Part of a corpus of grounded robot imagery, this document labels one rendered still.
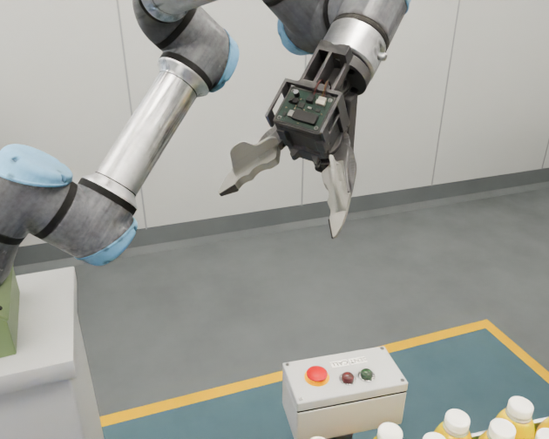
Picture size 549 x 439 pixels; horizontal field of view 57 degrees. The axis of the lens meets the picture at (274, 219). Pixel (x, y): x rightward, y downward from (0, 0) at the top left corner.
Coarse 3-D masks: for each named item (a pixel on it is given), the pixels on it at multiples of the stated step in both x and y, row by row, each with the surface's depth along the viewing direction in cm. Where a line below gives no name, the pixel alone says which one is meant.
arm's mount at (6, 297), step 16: (0, 288) 88; (16, 288) 98; (0, 304) 84; (16, 304) 95; (0, 320) 82; (16, 320) 92; (0, 336) 83; (16, 336) 89; (0, 352) 85; (16, 352) 86
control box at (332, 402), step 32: (352, 352) 94; (384, 352) 94; (288, 384) 87; (320, 384) 86; (352, 384) 86; (384, 384) 86; (288, 416) 90; (320, 416) 85; (352, 416) 87; (384, 416) 89
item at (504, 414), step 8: (496, 416) 88; (504, 416) 86; (440, 424) 85; (520, 424) 84; (528, 424) 84; (544, 424) 85; (440, 432) 83; (448, 432) 82; (488, 432) 82; (520, 432) 84; (528, 432) 84; (536, 432) 87
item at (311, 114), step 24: (336, 48) 56; (312, 72) 57; (336, 72) 57; (360, 72) 58; (288, 96) 55; (312, 96) 54; (336, 96) 54; (288, 120) 54; (312, 120) 53; (336, 120) 55; (288, 144) 59; (312, 144) 57; (336, 144) 58
